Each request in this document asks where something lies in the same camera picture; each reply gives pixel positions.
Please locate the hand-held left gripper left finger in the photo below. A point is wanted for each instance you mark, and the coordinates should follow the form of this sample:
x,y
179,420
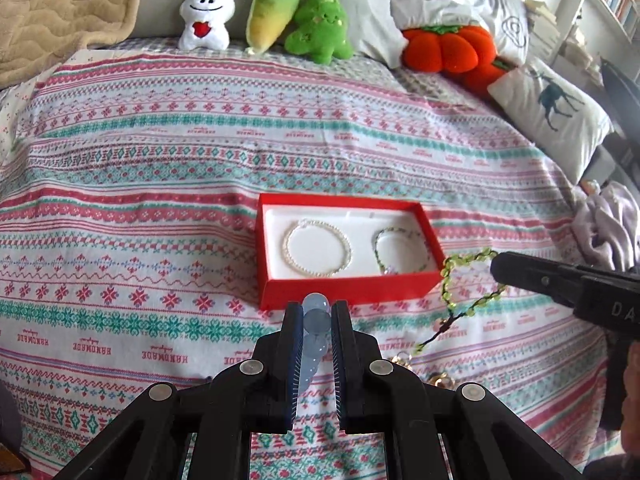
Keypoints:
x,y
299,360

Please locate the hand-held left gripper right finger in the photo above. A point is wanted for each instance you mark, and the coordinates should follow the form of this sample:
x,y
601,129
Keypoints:
x,y
336,360

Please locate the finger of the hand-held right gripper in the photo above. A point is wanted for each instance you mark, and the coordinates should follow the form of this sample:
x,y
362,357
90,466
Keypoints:
x,y
535,275

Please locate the small gold earring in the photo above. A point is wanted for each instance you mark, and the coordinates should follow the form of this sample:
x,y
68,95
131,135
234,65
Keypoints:
x,y
401,357

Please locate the red jewelry box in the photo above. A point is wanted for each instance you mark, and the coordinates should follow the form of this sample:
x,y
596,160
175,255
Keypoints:
x,y
345,290

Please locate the lavender crumpled cloth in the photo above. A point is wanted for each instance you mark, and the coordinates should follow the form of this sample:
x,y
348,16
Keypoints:
x,y
605,230

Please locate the white pillow with deer print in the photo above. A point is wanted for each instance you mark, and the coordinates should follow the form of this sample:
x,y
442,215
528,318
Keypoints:
x,y
550,105

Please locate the black chair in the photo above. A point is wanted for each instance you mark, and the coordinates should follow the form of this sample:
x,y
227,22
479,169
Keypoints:
x,y
622,105

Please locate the patterned knit bedspread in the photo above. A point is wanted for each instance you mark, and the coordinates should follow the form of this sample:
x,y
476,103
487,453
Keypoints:
x,y
150,185

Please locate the orange pumpkin plush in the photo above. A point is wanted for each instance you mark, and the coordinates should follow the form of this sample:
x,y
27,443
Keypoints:
x,y
450,50

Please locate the stack of books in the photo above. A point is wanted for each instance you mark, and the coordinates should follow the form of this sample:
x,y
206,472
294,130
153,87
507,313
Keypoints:
x,y
542,25

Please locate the white pillow with line drawings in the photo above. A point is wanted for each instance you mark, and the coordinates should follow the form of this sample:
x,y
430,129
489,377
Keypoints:
x,y
450,0

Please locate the green tree plush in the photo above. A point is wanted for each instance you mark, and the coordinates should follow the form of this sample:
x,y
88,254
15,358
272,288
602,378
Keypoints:
x,y
320,25

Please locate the yellow-green radish plush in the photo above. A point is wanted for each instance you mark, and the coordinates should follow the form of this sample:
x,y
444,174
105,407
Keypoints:
x,y
270,10

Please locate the white rabbit plush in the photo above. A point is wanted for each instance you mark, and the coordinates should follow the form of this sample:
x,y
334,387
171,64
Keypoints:
x,y
205,20

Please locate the beige quilted blanket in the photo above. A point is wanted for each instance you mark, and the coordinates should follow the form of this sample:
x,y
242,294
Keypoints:
x,y
55,10

